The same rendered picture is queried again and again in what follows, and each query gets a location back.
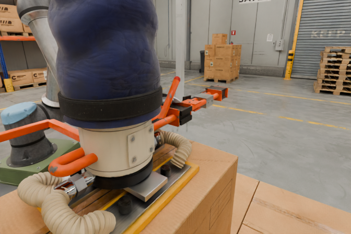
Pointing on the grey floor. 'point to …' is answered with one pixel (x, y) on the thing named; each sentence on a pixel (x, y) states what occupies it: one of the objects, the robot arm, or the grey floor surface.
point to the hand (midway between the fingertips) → (179, 110)
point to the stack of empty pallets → (340, 65)
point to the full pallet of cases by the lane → (222, 59)
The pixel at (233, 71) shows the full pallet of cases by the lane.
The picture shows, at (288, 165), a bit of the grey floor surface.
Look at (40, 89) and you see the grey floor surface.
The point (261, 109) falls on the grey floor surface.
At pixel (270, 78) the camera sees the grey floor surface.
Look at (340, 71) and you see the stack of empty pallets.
